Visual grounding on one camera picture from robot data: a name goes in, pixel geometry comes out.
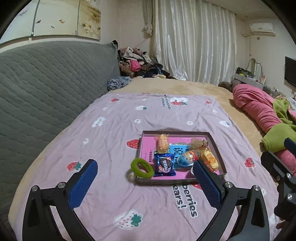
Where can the person's right hand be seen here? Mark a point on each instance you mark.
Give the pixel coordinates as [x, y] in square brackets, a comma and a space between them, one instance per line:
[281, 225]

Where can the white curtain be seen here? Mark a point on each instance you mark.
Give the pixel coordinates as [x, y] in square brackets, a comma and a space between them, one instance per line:
[194, 41]

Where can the purple printed blanket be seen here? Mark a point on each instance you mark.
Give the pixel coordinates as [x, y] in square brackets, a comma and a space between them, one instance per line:
[111, 129]

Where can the green fleece cloth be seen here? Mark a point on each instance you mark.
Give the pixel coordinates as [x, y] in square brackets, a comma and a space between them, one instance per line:
[277, 136]

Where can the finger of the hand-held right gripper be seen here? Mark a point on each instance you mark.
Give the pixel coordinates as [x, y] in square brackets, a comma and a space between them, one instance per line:
[291, 143]
[274, 165]

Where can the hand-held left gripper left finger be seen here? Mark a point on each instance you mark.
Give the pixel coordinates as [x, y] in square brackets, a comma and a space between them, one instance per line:
[83, 185]

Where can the blue cookie packet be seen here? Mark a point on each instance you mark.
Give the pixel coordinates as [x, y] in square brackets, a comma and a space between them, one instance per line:
[164, 165]

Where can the beige hair scrunchie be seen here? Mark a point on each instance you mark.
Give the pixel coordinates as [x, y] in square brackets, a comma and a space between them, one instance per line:
[197, 144]

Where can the grey quilted headboard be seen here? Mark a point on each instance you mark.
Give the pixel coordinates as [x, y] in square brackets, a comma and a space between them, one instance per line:
[46, 92]

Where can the orange wafer cake packet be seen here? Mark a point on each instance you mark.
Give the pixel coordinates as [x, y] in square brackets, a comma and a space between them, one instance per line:
[163, 143]

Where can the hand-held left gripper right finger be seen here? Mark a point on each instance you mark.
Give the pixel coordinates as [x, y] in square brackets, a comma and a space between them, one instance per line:
[205, 185]

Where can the black television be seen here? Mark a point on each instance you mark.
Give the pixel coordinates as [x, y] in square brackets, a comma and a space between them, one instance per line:
[291, 70]

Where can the pile of clothes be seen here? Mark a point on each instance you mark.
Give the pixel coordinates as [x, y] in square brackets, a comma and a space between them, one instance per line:
[138, 62]

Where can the pink and blue book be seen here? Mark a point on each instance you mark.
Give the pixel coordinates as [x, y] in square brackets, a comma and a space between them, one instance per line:
[148, 148]

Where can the brown cloth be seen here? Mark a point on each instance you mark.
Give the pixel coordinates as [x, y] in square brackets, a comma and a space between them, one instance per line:
[227, 85]

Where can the pink quilt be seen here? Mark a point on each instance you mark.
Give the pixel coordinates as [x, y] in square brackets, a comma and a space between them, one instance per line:
[254, 104]

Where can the arched desk mirror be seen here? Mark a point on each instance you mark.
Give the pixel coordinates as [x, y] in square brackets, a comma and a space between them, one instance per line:
[252, 67]

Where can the blue patterned cloth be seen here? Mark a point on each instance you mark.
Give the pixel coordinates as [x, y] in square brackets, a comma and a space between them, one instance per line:
[118, 83]

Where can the white air conditioner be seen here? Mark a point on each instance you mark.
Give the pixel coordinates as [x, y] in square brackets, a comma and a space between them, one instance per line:
[262, 29]

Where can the shallow purple cardboard box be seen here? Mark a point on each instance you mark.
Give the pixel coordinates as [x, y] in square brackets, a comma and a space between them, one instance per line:
[180, 133]

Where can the wall poster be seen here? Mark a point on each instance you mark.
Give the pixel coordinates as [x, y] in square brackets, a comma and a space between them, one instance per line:
[57, 18]

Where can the curtain tie tassel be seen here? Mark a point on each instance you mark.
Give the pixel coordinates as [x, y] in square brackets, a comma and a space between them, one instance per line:
[147, 29]

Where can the yellow cake packet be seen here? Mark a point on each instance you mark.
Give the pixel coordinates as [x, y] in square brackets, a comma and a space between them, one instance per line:
[209, 160]

